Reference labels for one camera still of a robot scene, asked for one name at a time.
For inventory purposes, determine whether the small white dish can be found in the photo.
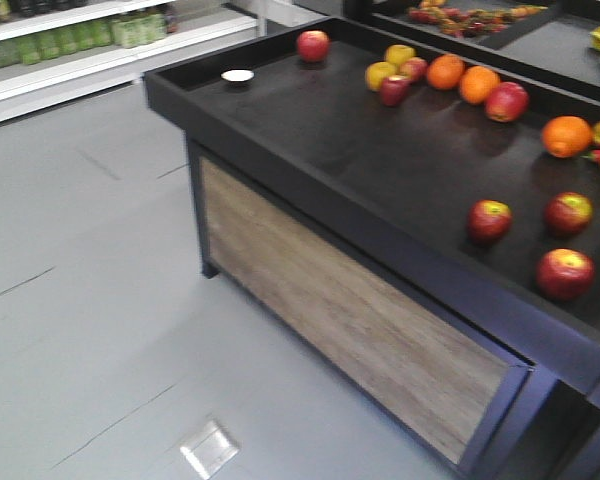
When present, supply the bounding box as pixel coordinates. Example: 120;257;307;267
221;69;255;86

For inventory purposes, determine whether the white store shelf unit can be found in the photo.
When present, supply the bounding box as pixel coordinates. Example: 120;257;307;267
0;5;258;123

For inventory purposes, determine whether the red chili pepper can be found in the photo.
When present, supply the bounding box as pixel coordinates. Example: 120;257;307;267
583;149;600;163

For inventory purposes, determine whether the red apple near divider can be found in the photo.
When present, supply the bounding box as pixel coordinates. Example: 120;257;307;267
543;192;593;237

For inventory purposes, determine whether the black wooden produce display stand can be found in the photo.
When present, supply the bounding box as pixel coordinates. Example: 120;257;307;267
145;1;600;479

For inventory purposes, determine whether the red apple front left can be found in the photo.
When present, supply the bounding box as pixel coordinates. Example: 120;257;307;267
535;248;595;301

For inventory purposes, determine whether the metal floor socket cover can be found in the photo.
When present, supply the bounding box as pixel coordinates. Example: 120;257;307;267
179;419;240;480

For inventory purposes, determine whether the red apple middle left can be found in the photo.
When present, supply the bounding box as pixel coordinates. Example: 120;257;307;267
466;199;512;245

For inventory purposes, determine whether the orange fruit left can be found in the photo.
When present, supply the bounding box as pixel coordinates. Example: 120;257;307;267
541;116;592;158

